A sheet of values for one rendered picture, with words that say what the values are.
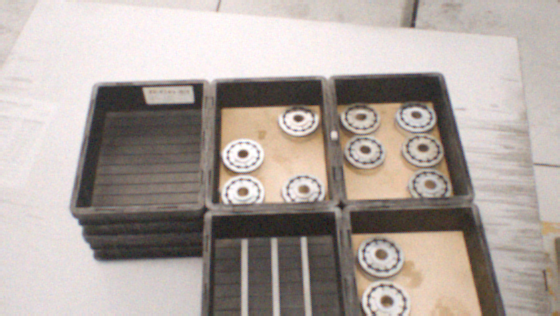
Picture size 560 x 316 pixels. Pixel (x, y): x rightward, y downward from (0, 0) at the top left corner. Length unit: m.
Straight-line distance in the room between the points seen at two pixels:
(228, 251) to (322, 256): 0.21
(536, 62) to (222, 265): 2.14
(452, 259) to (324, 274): 0.29
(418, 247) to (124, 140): 0.78
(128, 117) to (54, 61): 0.48
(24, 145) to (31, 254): 0.36
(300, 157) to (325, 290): 0.37
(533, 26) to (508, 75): 1.34
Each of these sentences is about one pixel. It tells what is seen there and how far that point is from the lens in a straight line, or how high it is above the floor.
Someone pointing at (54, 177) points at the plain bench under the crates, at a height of 0.70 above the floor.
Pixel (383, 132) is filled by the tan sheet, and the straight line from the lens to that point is 1.72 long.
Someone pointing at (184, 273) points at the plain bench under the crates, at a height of 0.70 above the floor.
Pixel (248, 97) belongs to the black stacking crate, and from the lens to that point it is 1.73.
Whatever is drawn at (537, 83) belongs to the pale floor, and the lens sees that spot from 3.17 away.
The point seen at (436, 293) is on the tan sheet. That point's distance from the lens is 1.49.
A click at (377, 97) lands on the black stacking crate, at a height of 0.85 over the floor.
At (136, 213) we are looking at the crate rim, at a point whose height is 0.92.
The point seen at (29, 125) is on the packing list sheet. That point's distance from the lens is 2.02.
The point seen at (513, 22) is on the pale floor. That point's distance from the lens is 3.45.
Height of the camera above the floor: 2.14
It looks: 53 degrees down
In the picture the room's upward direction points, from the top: 1 degrees counter-clockwise
